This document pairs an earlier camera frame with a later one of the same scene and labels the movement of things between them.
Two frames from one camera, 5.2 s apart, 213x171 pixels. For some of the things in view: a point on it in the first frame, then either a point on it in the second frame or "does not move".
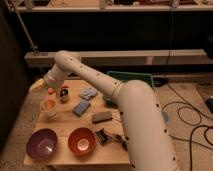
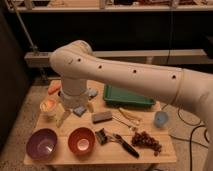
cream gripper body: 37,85 -> 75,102
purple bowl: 41,144 does not move
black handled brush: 103,136 does not move
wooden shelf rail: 129,57 does not move
